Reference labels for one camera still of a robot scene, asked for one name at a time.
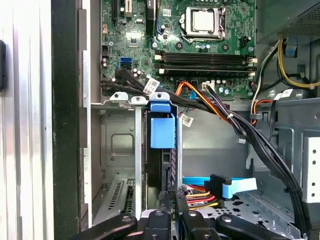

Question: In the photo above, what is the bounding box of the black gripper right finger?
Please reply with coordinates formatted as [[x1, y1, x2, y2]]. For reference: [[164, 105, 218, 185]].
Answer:
[[174, 191, 291, 240]]

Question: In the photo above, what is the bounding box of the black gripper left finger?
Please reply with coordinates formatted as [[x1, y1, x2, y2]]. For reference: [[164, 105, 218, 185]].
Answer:
[[71, 191, 173, 240]]

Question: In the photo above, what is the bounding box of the hard disk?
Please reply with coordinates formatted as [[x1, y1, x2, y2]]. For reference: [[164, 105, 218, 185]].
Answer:
[[145, 99, 182, 201]]

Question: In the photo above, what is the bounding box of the black PC case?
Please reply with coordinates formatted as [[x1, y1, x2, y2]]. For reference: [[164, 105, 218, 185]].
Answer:
[[51, 0, 320, 240]]

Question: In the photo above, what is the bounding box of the grey metal drive cage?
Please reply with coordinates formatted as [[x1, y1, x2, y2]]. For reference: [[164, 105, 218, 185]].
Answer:
[[229, 97, 320, 240]]

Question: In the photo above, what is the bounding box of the black RAM slot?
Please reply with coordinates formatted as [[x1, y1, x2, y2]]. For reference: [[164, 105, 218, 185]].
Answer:
[[158, 68, 256, 78], [154, 54, 258, 63], [154, 49, 257, 57], [154, 62, 257, 70]]

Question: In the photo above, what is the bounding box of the blue board port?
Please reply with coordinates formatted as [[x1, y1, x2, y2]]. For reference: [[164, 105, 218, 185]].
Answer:
[[119, 57, 133, 70]]

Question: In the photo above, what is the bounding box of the metal locking lever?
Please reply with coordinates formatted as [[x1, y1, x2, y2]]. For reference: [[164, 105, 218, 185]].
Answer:
[[180, 31, 225, 44]]

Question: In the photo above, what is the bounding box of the green motherboard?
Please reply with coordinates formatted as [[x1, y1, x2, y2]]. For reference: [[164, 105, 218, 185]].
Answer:
[[99, 0, 258, 100]]

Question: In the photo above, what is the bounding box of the metal socket cover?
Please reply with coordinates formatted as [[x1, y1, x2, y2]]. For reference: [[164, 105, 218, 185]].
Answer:
[[185, 6, 228, 41]]

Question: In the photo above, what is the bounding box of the silver CPU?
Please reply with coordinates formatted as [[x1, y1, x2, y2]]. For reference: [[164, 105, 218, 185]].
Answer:
[[191, 9, 218, 35]]

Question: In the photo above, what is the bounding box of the black expansion slot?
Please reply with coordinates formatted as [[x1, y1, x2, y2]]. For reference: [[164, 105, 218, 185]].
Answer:
[[111, 0, 119, 23]]

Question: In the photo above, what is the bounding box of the small black plastic block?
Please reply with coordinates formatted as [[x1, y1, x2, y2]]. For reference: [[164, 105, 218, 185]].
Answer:
[[0, 39, 8, 91]]

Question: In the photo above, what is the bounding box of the grey power supply unit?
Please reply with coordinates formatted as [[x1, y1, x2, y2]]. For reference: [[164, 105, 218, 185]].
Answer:
[[256, 0, 320, 45]]

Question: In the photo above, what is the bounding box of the red yellow power wire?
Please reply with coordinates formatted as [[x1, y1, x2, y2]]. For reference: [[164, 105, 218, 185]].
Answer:
[[178, 184, 225, 210]]

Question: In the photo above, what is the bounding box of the blue data wire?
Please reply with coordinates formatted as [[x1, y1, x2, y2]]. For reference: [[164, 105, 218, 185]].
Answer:
[[181, 174, 258, 202]]

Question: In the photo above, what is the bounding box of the black cable bundle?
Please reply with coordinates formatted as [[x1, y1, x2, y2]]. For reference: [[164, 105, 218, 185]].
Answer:
[[99, 68, 312, 238]]

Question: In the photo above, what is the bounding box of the orange wire bundle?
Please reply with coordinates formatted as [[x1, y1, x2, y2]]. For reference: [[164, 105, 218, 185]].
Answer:
[[174, 81, 235, 125]]

